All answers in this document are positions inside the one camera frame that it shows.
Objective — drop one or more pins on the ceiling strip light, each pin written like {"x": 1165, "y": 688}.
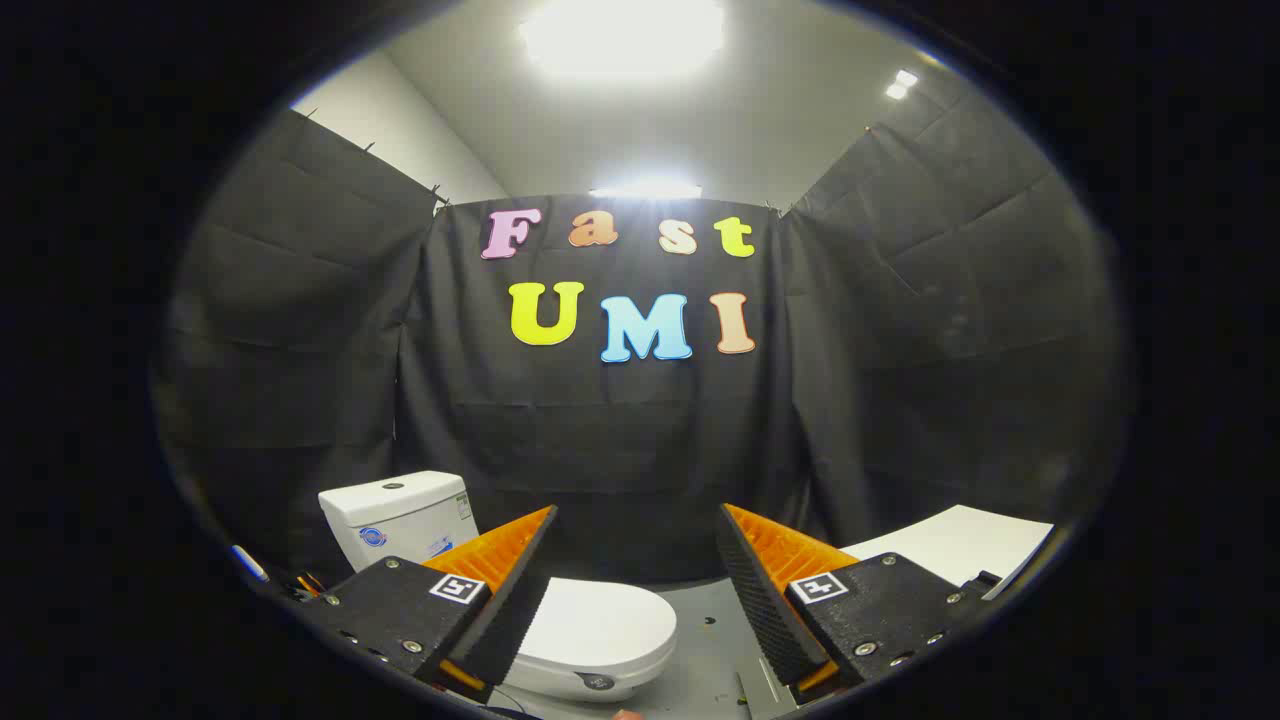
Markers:
{"x": 645, "y": 190}

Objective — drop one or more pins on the black backdrop cloth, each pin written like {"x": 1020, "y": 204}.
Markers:
{"x": 600, "y": 440}

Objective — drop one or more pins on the small ceiling spot lights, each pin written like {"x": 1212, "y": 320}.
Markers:
{"x": 900, "y": 85}

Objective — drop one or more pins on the grey white drawer cabinet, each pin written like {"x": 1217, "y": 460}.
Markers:
{"x": 960, "y": 540}

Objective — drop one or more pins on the white toilet lid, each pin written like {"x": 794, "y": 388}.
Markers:
{"x": 600, "y": 622}

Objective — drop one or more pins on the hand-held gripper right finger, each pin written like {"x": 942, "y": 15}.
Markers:
{"x": 770, "y": 610}

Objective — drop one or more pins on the large ceiling light panel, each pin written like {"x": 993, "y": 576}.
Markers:
{"x": 622, "y": 35}

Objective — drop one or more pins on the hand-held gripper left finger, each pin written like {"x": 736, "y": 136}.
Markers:
{"x": 505, "y": 610}

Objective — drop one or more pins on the white ceramic toilet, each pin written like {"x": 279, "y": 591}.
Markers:
{"x": 400, "y": 512}

